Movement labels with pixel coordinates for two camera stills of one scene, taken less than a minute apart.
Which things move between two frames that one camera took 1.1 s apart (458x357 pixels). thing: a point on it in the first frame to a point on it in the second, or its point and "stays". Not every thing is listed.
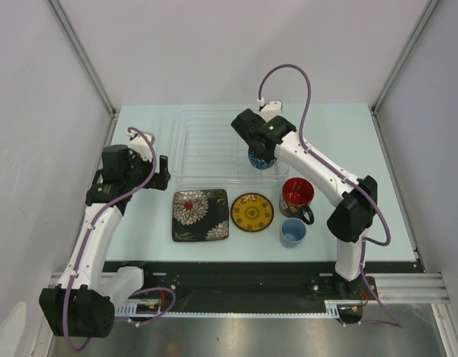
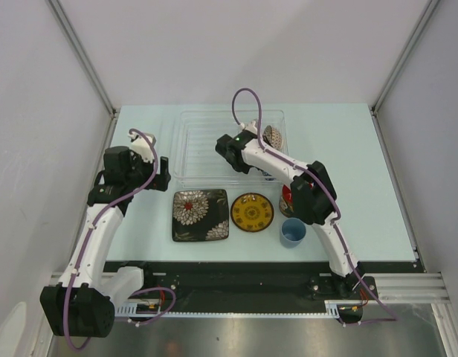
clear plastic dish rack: [209, 152] stays
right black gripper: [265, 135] to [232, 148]
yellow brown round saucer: [252, 212] stays
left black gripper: [162, 177] stays
